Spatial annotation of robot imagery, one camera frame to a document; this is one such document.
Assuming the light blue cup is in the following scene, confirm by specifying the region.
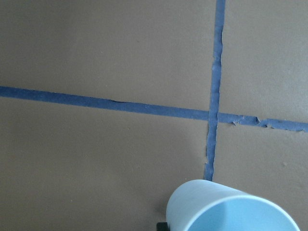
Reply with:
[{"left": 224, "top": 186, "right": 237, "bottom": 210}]
[{"left": 166, "top": 180, "right": 299, "bottom": 231}]

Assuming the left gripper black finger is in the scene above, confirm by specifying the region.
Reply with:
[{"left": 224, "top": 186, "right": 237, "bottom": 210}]
[{"left": 156, "top": 222, "right": 168, "bottom": 231}]

